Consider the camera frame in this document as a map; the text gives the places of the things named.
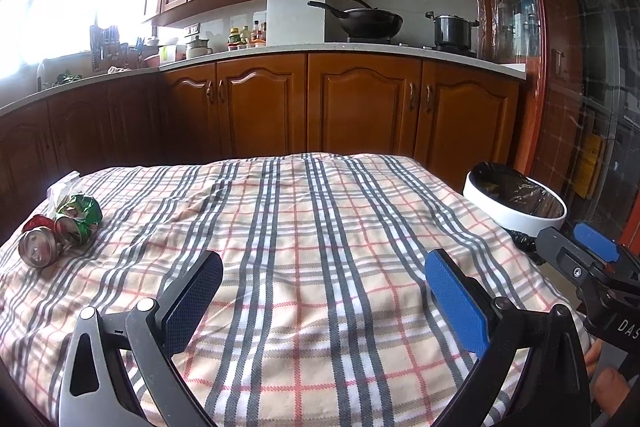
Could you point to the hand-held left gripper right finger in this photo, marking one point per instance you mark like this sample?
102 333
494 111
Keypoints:
455 302

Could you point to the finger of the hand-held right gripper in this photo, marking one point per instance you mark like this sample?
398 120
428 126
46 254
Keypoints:
560 252
592 237

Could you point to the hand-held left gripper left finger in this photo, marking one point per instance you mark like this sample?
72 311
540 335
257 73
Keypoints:
192 302

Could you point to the white trash bin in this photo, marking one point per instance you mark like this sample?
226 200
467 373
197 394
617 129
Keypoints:
500 217

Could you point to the black and white bin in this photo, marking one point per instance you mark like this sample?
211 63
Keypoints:
515 194

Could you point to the person's right hand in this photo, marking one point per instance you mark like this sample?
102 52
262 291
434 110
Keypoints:
612 389

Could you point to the crushed green can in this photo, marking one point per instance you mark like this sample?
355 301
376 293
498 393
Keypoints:
80 212

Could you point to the plaid blanket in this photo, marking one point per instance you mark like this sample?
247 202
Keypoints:
325 232

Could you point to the glass sliding door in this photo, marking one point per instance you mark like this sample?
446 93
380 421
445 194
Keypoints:
600 82

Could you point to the crushed red can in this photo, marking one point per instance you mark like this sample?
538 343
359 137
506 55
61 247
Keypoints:
40 247

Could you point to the clear plastic bag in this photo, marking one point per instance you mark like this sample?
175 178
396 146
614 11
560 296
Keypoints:
62 188

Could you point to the wooden lower kitchen cabinets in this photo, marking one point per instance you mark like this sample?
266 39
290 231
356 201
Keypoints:
360 107

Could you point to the steel cooking pot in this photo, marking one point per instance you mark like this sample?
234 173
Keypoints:
452 32

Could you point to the white lidded pot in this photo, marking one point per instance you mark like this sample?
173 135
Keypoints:
198 48

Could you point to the green leafy vegetable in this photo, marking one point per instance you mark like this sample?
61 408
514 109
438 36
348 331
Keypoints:
67 79

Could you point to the gas stove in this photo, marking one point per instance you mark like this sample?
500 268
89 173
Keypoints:
400 43

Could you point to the knife rack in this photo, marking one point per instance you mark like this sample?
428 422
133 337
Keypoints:
107 49

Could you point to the group of condiment bottles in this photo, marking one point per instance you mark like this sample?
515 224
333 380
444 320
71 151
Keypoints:
247 38

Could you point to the white kitchen countertop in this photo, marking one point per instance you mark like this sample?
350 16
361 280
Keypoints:
300 48

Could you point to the black wok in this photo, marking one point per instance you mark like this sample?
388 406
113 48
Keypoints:
370 22

